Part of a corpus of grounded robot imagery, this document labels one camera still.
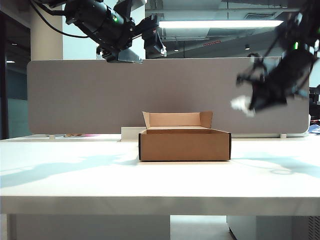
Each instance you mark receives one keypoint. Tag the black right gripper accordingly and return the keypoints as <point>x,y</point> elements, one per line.
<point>290,72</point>

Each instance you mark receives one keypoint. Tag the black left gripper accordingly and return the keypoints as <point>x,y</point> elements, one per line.
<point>150,25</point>

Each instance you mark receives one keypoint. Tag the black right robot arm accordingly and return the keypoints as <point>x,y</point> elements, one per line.
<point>307,22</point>

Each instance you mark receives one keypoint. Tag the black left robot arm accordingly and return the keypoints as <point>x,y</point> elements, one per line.
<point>97,20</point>

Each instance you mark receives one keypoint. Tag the brown open cardboard box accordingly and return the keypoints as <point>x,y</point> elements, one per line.
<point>183,148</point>

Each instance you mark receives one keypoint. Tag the blue cloth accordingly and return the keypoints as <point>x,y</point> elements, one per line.
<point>315,129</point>

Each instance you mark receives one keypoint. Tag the black pendant ceiling lamp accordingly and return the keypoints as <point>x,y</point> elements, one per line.
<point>247,47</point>

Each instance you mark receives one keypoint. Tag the long white ceiling light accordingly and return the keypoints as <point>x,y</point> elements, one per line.
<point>220,24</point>

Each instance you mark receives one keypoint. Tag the grey fabric desk divider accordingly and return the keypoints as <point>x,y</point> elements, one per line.
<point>100,97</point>

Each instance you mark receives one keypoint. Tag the ceiling air vent grille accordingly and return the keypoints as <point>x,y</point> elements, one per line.
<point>260,16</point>

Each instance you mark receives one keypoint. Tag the pink flat item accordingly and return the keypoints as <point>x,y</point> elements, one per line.
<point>91,135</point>

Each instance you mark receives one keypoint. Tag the brown flat item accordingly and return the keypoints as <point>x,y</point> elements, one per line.
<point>72,136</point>

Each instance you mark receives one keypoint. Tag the dark glass door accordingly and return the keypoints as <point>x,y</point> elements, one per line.
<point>15,75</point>

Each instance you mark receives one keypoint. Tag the white desk leg panel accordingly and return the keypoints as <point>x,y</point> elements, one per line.
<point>87,227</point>

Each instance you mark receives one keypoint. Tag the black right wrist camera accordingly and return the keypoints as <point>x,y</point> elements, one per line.
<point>253,72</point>

